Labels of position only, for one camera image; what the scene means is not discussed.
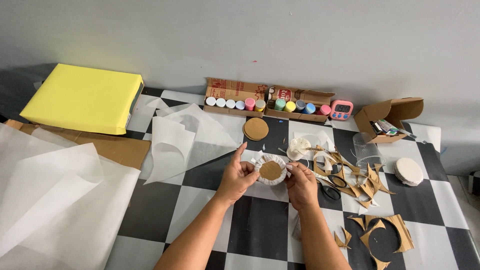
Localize white paper piece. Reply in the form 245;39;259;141
293;129;337;151

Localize open plain cardboard box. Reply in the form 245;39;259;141
353;97;425;144

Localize large cardboard offcut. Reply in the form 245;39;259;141
347;214;415;270

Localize black white checkered table cover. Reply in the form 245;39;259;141
105;87;480;270

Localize brown cardboard sheet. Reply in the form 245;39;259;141
4;119;151;170

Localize stack of white wrapped discs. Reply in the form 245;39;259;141
393;157;424;187

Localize paper-wrapped cardboard disc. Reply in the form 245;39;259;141
254;154;289;187

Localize stack of brown cardboard discs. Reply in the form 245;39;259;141
242;117;269;142

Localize person's right hand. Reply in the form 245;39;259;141
284;161;320;211

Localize small packets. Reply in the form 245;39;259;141
370;119;400;136

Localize pink digital timer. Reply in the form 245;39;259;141
329;99;354;121

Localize person's left hand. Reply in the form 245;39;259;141
214;142;261;206

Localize row of paint bottles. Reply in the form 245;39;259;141
205;97;332;116

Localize large white tissue paper sheets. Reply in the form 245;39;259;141
0;123;142;270

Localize short printed cardboard box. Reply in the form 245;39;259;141
264;85;337;123

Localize clear plastic stick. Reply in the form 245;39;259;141
400;127;428;145

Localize black scissors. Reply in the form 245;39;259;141
316;174;348;201

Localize yellow wrapped paper ream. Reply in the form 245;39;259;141
19;63;145;136

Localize long printed cardboard box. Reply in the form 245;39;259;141
203;77;268;119

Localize clear plastic cup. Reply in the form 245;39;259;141
352;132;387;172

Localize small pointed cardboard scrap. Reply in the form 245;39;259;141
334;226;353;250

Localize cut white tissue paper sheets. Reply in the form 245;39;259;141
144;98;245;185

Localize white glue pot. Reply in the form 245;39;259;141
286;137;312;161

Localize pile of cardboard scraps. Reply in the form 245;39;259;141
313;145;397;209

